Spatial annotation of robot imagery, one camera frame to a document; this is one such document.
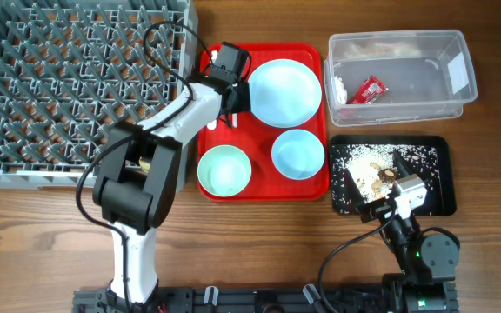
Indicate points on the small light blue bowl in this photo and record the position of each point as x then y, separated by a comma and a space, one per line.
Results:
297, 154

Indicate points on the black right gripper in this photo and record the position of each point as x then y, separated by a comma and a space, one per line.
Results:
356, 203

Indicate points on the red sauce packet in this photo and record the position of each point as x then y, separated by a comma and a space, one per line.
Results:
369, 91

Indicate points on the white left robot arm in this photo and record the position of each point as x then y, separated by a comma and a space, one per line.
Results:
137, 181

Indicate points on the yellow plastic cup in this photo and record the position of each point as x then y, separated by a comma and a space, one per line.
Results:
145, 165

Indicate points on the grey dishwasher rack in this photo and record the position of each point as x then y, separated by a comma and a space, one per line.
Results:
70, 70

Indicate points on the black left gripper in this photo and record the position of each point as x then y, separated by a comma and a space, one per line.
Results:
246, 107

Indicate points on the white plastic fork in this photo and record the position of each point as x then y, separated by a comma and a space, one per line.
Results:
234, 120

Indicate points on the clear plastic waste bin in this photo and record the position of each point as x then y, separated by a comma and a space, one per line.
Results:
429, 75

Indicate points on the white plastic spoon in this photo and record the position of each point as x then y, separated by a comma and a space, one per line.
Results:
213, 125

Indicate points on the large light blue plate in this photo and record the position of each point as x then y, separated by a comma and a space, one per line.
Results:
284, 93

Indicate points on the red plastic tray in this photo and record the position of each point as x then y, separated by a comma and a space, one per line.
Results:
255, 138

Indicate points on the black waste tray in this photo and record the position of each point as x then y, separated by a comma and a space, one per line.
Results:
448, 199

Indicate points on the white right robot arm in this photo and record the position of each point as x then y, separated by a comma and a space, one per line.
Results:
425, 256

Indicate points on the food scraps and rice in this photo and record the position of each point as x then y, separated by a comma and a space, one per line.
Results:
374, 172

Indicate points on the green bowl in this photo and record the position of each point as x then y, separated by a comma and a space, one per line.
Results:
224, 171

